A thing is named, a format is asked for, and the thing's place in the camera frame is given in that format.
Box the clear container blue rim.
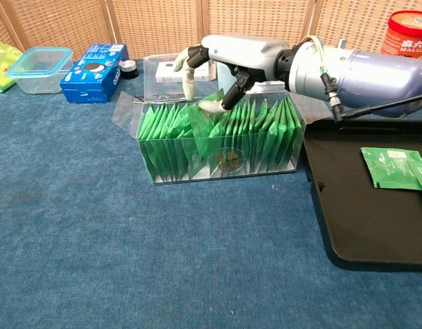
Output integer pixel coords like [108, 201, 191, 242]
[5, 47, 75, 95]

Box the black plastic tray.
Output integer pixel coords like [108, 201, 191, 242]
[301, 118, 422, 273]

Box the red instant noodle cup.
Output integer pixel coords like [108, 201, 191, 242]
[380, 10, 422, 60]

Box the green tea sachet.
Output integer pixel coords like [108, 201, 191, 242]
[360, 146, 422, 191]

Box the blue Oreo cookie box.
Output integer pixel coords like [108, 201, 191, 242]
[59, 42, 129, 103]

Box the small black round tin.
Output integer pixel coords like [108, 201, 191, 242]
[119, 60, 139, 80]

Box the green plastic packet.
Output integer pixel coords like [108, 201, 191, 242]
[189, 89, 229, 162]

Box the white box red blue print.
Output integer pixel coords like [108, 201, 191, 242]
[155, 60, 212, 84]

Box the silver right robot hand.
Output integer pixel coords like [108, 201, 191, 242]
[173, 34, 290, 114]

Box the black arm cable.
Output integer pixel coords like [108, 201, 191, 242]
[320, 71, 422, 123]

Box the wicker folding screen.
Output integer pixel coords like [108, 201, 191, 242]
[0, 0, 422, 61]

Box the green tissue pack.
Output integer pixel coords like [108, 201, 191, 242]
[0, 42, 23, 93]

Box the blue carpet tablecloth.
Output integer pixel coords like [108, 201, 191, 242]
[0, 53, 422, 329]

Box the clear box of green packets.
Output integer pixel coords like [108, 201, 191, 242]
[111, 54, 332, 186]

